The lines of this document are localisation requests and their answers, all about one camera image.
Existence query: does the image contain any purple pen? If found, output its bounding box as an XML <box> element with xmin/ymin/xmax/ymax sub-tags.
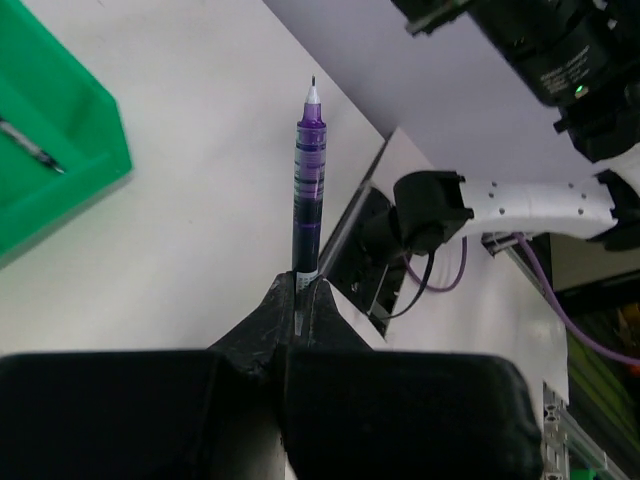
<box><xmin>292</xmin><ymin>77</ymin><xmax>327</xmax><ymax>335</ymax></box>

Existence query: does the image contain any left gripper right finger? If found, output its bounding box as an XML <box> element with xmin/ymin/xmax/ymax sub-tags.
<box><xmin>282</xmin><ymin>278</ymin><xmax>544</xmax><ymax>479</ymax></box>

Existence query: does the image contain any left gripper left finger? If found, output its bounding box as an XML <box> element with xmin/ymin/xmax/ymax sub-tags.
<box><xmin>1</xmin><ymin>273</ymin><xmax>293</xmax><ymax>479</ymax></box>

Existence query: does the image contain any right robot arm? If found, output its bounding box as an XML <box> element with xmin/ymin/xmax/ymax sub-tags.
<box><xmin>359</xmin><ymin>1</ymin><xmax>639</xmax><ymax>263</ymax></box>

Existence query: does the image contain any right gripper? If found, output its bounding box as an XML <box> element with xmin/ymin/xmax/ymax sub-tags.
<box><xmin>393</xmin><ymin>0</ymin><xmax>639</xmax><ymax>107</ymax></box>

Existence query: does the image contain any green four-compartment tray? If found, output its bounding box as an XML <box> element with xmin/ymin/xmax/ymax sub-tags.
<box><xmin>1</xmin><ymin>1</ymin><xmax>132</xmax><ymax>255</ymax></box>

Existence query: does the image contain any blue pen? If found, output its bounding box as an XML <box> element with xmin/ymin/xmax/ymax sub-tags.
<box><xmin>0</xmin><ymin>117</ymin><xmax>66</xmax><ymax>174</ymax></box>

